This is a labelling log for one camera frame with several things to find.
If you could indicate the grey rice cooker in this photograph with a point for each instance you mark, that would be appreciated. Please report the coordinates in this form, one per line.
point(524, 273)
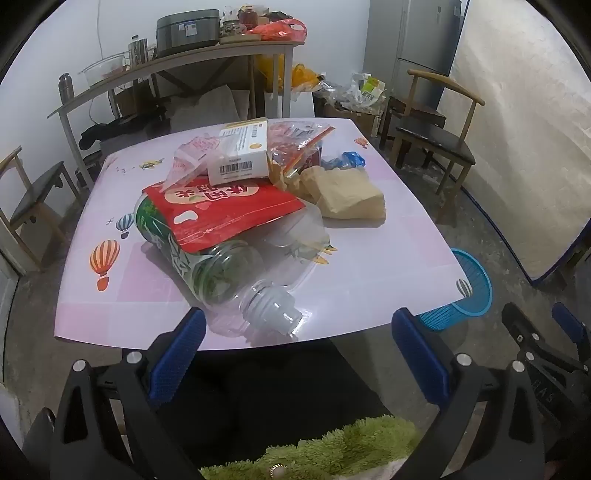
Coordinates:
point(187, 32)

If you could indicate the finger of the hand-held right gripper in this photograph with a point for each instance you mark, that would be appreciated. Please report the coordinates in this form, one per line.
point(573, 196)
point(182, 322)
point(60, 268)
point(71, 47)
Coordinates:
point(569, 323)
point(521, 327)

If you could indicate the red snack bag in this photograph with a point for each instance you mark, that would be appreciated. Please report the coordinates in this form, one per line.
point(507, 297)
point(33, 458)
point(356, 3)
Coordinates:
point(217, 212)

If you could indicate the person's dark trousers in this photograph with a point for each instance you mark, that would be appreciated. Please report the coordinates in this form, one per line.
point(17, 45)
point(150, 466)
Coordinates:
point(277, 392)

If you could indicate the green label plastic bottle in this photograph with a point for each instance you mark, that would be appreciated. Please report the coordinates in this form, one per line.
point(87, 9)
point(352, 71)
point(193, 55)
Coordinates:
point(217, 277)

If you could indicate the clear zip bag red strip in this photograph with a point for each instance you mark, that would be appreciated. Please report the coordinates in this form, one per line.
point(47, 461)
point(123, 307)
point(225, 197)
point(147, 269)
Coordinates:
point(295, 143)

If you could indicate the white cardboard box orange print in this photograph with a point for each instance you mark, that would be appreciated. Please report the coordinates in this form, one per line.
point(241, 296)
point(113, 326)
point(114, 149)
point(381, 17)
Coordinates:
point(240, 152)

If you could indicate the orange yellow plastic bag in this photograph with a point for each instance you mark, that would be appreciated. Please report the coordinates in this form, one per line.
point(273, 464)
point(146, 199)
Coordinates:
point(304, 76)

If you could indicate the white foam box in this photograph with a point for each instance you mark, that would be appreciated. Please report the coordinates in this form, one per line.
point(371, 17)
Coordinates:
point(286, 104)

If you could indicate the metal thermos bottle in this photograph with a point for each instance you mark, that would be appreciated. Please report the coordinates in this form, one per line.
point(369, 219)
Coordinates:
point(66, 87)

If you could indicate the clear crumpled plastic packaging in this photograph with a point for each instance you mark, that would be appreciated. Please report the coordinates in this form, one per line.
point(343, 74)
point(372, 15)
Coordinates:
point(300, 230)

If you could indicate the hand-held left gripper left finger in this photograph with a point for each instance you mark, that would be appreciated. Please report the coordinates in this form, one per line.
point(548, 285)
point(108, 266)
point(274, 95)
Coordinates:
point(178, 355)

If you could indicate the grey cloth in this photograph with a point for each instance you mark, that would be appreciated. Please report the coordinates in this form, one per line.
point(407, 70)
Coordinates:
point(207, 108)

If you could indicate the red plastic bag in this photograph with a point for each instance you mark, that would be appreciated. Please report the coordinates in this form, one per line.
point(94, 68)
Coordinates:
point(277, 31)

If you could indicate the steel kettle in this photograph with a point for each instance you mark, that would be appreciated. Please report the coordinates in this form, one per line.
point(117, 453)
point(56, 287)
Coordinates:
point(137, 51)

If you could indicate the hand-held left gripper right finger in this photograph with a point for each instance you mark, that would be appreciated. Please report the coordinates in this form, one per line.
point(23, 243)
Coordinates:
point(420, 360)

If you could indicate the pink printed clear plastic bag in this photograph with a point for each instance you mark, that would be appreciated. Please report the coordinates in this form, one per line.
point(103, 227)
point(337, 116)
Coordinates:
point(189, 157)

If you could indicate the green white package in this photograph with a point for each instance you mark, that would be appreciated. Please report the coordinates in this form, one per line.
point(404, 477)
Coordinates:
point(371, 87)

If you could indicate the green fluffy cloth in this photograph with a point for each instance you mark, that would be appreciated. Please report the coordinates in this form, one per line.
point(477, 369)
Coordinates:
point(346, 447)

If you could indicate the grey refrigerator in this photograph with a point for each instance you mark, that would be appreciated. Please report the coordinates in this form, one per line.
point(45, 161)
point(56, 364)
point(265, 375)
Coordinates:
point(415, 41)

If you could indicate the pile of white plastic bags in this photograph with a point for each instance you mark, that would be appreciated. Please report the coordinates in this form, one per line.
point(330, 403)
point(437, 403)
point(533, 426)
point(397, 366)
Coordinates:
point(344, 94)

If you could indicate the clear plastic container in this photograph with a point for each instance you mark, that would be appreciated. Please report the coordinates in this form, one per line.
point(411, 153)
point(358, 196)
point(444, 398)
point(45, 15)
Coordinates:
point(104, 71)

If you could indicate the blue plastic basket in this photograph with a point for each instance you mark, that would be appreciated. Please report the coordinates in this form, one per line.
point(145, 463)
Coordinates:
point(475, 286)

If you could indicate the blue plastic wrapper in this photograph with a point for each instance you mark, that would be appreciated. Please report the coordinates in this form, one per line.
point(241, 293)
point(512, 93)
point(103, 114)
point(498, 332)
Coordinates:
point(351, 159)

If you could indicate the white mattress blue edge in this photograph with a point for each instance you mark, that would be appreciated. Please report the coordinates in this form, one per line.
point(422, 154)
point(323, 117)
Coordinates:
point(531, 138)

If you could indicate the black cloth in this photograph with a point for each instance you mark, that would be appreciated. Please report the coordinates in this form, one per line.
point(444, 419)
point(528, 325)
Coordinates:
point(120, 127)

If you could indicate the dark red jar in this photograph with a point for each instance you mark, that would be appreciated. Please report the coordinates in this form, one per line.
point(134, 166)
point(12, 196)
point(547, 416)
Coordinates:
point(248, 17)

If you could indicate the long grey side table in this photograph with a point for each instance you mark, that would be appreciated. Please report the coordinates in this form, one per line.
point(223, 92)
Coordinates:
point(184, 62)

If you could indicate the dark wooden stool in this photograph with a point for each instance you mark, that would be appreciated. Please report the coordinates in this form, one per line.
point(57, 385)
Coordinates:
point(415, 113)

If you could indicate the pink balloon print tablecloth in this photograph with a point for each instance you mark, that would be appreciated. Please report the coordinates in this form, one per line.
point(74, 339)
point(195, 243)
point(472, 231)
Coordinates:
point(392, 258)

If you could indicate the brown paper bag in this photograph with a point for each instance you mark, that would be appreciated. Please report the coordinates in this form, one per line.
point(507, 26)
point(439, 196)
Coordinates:
point(346, 194)

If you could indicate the wooden chair black seat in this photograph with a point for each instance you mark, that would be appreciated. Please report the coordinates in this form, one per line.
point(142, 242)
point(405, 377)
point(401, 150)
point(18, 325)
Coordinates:
point(37, 189)
point(434, 143)

